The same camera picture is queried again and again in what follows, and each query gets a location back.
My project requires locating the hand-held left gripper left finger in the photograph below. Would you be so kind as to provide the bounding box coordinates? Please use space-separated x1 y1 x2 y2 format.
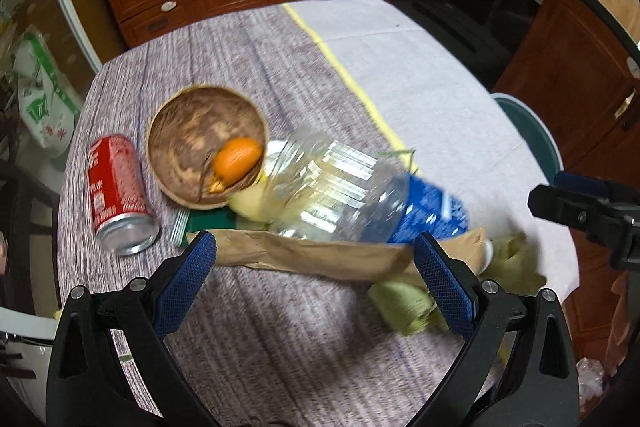
46 231 218 427

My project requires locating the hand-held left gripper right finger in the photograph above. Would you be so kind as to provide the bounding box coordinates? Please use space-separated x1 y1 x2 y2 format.
414 231 581 427

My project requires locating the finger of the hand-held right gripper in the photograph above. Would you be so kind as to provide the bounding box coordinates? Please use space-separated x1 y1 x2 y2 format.
554 171 613 198
528 184 618 238

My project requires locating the teal trash bin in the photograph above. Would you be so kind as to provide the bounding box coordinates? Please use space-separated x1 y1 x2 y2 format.
490 93 563 180

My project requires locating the green foil sachet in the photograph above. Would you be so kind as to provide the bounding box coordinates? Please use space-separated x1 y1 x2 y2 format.
172 207 241 248

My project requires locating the clear plastic bottle blue label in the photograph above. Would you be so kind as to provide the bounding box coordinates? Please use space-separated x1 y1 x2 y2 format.
262 127 496 273

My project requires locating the red drink can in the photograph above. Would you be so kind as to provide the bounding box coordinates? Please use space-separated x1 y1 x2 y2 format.
87 134 161 257

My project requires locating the brown paper bag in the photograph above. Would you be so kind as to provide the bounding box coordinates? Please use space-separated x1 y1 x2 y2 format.
207 227 488 283

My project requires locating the orange fruit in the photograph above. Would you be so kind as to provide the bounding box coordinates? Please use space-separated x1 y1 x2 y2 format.
209 137 264 195

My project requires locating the round wooden bowl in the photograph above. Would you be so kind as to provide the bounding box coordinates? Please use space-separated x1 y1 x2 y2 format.
146 86 269 210

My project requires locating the clear plastic bag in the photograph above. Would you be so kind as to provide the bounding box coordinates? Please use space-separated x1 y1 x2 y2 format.
577 357 618 408

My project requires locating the green and white sack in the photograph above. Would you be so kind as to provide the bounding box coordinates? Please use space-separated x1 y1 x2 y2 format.
12 27 83 158

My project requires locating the white-framed glass door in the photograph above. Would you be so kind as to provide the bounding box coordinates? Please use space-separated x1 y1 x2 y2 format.
0 0 106 168

